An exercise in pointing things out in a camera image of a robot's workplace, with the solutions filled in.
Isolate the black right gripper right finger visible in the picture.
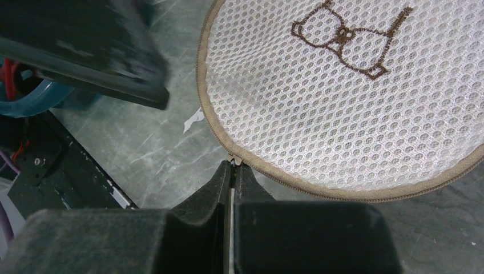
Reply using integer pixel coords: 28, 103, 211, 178
233, 164, 403, 273

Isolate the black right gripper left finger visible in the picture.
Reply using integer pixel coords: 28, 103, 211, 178
1, 160, 232, 273

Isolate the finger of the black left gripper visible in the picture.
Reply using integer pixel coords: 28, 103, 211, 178
1, 1, 170, 110

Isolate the round white mesh pouch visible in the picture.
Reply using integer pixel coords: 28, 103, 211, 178
196, 1, 483, 202

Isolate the red satin bra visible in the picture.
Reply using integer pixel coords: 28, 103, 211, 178
1, 58, 22, 101

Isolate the teal plastic basin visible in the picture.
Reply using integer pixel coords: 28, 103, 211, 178
1, 63, 102, 118

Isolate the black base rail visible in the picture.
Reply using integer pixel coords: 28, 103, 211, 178
7, 111, 137, 218

